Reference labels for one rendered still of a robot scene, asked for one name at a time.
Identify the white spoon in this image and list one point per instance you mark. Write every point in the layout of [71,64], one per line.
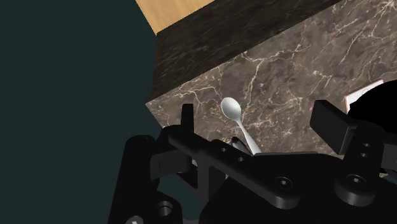
[231,108]

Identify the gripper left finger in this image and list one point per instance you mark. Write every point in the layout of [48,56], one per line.
[217,155]

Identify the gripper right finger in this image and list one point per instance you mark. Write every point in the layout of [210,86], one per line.
[332,124]

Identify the black round object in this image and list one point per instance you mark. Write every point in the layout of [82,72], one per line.
[378,102]

